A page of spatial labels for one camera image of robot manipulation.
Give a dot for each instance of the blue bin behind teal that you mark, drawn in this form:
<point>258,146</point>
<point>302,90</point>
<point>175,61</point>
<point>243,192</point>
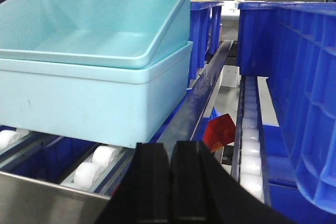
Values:
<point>204,33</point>

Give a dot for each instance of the red cardboard package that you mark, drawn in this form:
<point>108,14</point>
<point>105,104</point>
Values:
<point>219,132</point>

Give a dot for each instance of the blue divider rail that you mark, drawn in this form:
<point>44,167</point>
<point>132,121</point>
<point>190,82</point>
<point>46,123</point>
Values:
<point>186,119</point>

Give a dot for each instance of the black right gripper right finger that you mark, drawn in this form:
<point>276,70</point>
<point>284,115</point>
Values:
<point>203,192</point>

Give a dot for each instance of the stainless steel shelf front rail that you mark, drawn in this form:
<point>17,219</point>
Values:
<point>26,200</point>

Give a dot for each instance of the large blue bin right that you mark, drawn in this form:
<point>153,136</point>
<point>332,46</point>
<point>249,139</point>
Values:
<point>292,45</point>

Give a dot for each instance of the white roller track left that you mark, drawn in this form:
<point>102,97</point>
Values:
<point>12,142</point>

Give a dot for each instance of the light teal plastic bin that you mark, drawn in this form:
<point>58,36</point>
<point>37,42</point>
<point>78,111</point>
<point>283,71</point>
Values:
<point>106,105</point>

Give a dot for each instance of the white roller track right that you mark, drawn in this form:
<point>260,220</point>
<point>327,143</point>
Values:
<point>249,163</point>

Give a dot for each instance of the white roller track centre-left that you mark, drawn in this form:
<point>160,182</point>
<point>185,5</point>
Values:
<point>101,171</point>

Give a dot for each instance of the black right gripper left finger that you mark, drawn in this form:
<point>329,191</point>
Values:
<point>143,196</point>

